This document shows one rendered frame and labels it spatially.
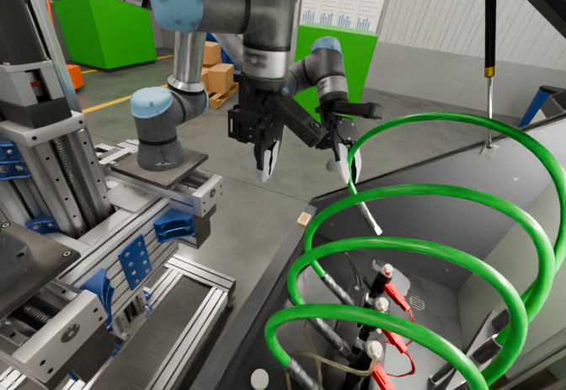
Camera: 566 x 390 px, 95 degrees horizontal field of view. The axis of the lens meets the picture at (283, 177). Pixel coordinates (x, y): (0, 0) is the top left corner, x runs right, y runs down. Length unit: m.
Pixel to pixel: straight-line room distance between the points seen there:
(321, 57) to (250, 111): 0.28
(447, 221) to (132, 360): 1.34
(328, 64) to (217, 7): 0.36
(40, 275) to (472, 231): 1.03
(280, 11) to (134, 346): 1.42
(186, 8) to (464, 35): 6.72
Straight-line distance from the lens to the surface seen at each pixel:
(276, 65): 0.43
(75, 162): 0.88
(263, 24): 0.42
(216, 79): 4.60
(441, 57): 6.93
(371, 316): 0.28
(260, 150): 0.46
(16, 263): 0.73
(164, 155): 0.91
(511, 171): 0.82
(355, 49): 3.64
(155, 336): 1.51
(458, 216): 0.87
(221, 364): 0.63
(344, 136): 0.62
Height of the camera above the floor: 1.54
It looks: 34 degrees down
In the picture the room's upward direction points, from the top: 8 degrees clockwise
